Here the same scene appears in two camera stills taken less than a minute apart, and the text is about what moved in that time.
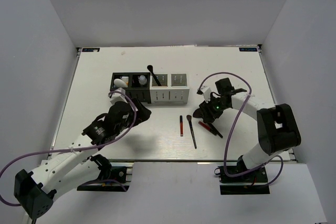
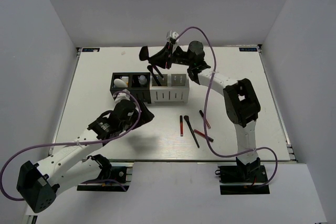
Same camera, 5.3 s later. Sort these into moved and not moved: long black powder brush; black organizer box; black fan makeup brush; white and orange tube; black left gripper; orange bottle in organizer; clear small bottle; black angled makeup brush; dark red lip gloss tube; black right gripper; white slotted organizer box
Moved: dark red lip gloss tube; black angled makeup brush; black right gripper; black fan makeup brush
Not moved: white and orange tube; clear small bottle; black organizer box; black left gripper; white slotted organizer box; long black powder brush; orange bottle in organizer
